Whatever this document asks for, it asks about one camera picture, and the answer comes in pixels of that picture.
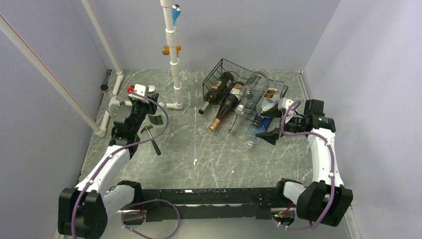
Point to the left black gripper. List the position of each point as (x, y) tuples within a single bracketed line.
[(152, 105)]

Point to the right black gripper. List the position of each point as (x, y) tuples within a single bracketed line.
[(270, 136)]

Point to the clear bottle dark label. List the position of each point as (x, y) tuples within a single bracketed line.
[(252, 91)]

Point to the clear round cork-stoppered bottle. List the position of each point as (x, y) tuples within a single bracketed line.
[(108, 95)]

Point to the clear bottle silver cap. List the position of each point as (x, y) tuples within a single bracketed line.
[(151, 90)]

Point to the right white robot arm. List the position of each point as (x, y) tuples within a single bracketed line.
[(325, 200)]

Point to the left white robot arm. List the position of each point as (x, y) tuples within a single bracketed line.
[(83, 211)]

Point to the blue square glass bottle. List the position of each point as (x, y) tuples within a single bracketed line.
[(255, 133)]

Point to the clear square bottle black cap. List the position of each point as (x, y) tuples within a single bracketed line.
[(270, 98)]

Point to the clear slim empty bottle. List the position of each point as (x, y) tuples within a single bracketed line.
[(238, 120)]

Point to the dark gold-foil wine bottle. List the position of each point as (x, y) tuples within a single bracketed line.
[(229, 102)]

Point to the dark green wine bottle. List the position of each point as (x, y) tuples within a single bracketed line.
[(217, 91)]

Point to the blue pipe clip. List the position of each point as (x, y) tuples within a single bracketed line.
[(176, 11)]

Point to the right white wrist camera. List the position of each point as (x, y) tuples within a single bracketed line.
[(284, 104)]

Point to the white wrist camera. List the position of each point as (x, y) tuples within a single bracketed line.
[(137, 91), (284, 104)]

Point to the black handled metal tool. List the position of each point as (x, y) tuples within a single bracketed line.
[(147, 129)]

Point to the black wire wine rack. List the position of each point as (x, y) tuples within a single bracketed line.
[(232, 87)]

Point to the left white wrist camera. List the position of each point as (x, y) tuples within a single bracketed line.
[(137, 91)]

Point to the aluminium frame rail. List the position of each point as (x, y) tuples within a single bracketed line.
[(282, 218)]

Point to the white PVC pipe frame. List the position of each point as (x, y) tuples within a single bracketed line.
[(170, 49)]

